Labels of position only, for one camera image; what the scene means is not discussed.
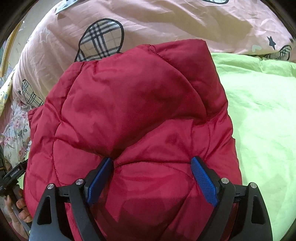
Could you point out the blue-grey printed pillow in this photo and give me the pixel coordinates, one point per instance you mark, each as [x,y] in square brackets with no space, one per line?
[66,4]

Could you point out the red quilted jacket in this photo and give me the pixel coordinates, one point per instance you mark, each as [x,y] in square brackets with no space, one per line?
[129,111]

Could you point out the pink duvet with plaid hearts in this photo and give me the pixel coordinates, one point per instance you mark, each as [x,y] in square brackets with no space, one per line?
[166,20]

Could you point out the yellow floral quilt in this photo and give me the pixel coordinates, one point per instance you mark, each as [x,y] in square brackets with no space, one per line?
[5,92]

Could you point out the light green blanket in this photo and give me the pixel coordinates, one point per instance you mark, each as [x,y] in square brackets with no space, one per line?
[261,120]

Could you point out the gold picture frame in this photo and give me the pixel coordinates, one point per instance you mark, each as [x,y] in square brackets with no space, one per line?
[10,51]

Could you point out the floral ruffled pillow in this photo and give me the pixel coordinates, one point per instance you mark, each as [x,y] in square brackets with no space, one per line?
[16,132]

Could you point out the person's left hand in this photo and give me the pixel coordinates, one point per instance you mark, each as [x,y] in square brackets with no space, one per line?
[23,215]

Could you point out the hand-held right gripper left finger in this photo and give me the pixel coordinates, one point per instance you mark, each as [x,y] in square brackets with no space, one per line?
[99,183]

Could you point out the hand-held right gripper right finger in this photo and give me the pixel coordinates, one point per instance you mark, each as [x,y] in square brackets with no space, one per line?
[204,180]

